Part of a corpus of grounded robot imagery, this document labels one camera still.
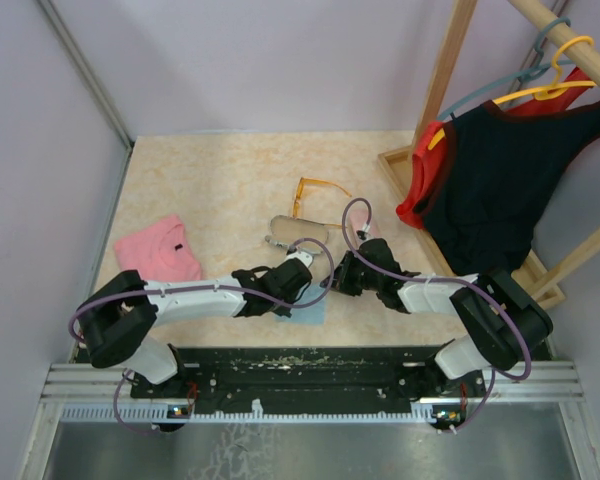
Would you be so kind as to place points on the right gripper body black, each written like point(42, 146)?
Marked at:
point(353, 277)

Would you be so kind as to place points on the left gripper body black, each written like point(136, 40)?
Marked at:
point(282, 310)

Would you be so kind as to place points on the newspaper print glasses case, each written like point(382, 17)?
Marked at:
point(285, 230)

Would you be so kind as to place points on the pink glasses case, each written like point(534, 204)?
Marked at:
point(357, 220)

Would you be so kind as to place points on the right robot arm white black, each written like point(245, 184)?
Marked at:
point(503, 323)

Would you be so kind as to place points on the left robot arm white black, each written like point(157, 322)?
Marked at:
point(114, 323)

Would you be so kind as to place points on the orange sunglasses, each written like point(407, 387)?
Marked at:
point(309, 197)

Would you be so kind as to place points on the wooden clothes rack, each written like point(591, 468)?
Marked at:
point(582, 63)

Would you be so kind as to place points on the pink folded garment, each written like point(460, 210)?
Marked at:
point(159, 252)

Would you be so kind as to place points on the red tank top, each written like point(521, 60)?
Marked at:
point(431, 149)

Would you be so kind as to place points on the navy tank top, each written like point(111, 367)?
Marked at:
point(497, 178)

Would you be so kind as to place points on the yellow hanger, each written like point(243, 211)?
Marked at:
point(556, 87)

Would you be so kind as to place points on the teal hanger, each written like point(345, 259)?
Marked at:
point(523, 76)

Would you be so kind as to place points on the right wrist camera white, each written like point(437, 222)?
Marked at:
point(364, 234)

